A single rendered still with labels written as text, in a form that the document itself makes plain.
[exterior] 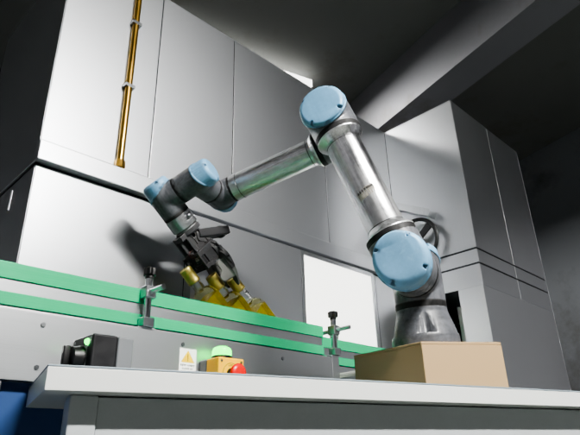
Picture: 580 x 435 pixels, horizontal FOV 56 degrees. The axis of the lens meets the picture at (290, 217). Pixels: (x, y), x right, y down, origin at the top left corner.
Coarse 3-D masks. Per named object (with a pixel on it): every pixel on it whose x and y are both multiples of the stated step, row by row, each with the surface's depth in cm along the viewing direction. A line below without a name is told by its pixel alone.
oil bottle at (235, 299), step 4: (232, 292) 150; (236, 292) 151; (228, 296) 149; (232, 296) 149; (236, 296) 150; (240, 296) 151; (228, 300) 148; (232, 300) 148; (236, 300) 149; (240, 300) 150; (244, 300) 151; (232, 304) 148; (236, 304) 149; (240, 304) 150; (244, 304) 151; (248, 304) 152; (236, 308) 148; (240, 308) 149; (244, 308) 150; (248, 308) 151
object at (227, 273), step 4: (220, 260) 150; (224, 260) 150; (220, 264) 149; (224, 264) 150; (228, 264) 150; (220, 268) 149; (224, 268) 150; (228, 268) 150; (232, 268) 150; (224, 272) 149; (228, 272) 150; (232, 272) 151; (236, 272) 151; (220, 276) 148; (224, 276) 149; (228, 276) 149; (232, 276) 150; (236, 276) 151; (224, 280) 148; (236, 280) 152
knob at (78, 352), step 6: (66, 348) 95; (72, 348) 96; (78, 348) 96; (84, 348) 96; (66, 354) 95; (72, 354) 95; (78, 354) 95; (84, 354) 95; (60, 360) 95; (66, 360) 95; (72, 360) 94; (78, 360) 95; (84, 360) 95
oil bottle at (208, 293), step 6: (204, 288) 144; (210, 288) 144; (216, 288) 146; (198, 294) 143; (204, 294) 142; (210, 294) 143; (216, 294) 145; (204, 300) 142; (210, 300) 143; (216, 300) 144; (222, 300) 146; (228, 306) 146
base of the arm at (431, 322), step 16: (400, 304) 123; (416, 304) 121; (432, 304) 120; (400, 320) 122; (416, 320) 119; (432, 320) 118; (448, 320) 120; (400, 336) 120; (416, 336) 117; (432, 336) 116; (448, 336) 117
